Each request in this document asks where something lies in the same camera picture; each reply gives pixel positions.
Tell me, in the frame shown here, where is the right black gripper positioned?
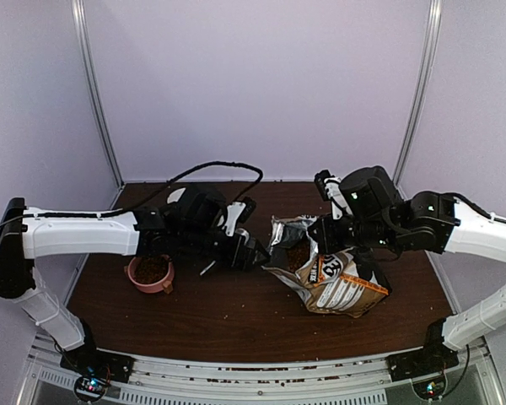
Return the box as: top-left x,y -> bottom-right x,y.
309,212 -> 401,255

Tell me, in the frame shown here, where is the dog food bag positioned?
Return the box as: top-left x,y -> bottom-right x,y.
263,215 -> 392,318

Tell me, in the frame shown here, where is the metal scoop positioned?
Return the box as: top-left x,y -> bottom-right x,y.
199,261 -> 217,277

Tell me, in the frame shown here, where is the pink pet bowl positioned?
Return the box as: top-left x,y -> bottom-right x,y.
124,255 -> 175,294

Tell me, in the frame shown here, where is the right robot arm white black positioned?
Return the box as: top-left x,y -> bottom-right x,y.
308,166 -> 506,373

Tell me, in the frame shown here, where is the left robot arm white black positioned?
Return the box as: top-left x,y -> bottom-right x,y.
0,185 -> 270,375

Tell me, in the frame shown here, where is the white ceramic bowl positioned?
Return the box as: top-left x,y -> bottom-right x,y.
166,187 -> 186,204

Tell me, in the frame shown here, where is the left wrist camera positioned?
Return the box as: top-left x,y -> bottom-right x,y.
218,197 -> 256,236

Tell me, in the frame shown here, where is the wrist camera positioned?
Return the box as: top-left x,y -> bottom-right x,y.
314,170 -> 347,220
218,197 -> 256,236

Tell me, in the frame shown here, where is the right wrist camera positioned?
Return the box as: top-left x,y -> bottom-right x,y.
314,170 -> 347,220

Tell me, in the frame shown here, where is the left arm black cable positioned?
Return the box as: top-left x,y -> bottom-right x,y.
109,159 -> 265,212

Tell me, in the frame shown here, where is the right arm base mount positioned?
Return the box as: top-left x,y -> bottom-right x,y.
386,348 -> 459,381

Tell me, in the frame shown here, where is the front aluminium rail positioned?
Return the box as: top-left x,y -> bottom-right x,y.
24,337 -> 503,405

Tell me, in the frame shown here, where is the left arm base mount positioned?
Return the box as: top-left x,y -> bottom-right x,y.
60,349 -> 134,383

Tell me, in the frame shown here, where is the right aluminium frame post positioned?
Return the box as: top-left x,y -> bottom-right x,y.
393,0 -> 443,187

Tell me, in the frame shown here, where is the aluminium frame post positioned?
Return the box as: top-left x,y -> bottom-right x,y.
393,0 -> 443,187
71,0 -> 124,188

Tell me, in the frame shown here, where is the left aluminium frame post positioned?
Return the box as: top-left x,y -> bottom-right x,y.
71,0 -> 124,188

